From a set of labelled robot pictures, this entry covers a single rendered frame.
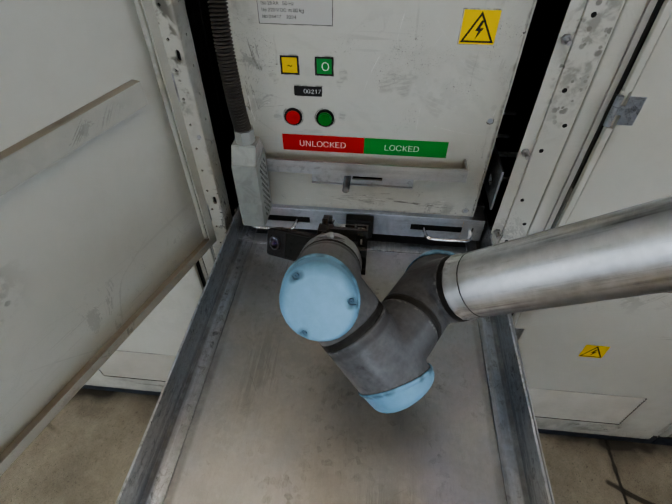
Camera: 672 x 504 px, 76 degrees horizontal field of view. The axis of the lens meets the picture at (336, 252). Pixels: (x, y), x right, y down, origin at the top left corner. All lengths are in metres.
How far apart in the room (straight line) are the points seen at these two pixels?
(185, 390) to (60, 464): 1.10
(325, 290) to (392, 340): 0.10
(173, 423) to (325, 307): 0.40
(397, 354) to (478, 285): 0.13
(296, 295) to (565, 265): 0.28
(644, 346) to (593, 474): 0.61
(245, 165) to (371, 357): 0.44
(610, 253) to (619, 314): 0.76
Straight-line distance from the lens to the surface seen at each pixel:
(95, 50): 0.77
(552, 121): 0.84
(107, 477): 1.78
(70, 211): 0.78
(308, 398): 0.77
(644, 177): 0.94
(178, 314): 1.29
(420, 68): 0.80
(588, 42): 0.80
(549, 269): 0.49
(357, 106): 0.83
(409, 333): 0.54
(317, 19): 0.78
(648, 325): 1.29
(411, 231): 0.99
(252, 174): 0.81
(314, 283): 0.47
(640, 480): 1.89
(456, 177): 0.87
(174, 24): 0.80
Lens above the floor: 1.53
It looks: 45 degrees down
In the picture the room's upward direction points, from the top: straight up
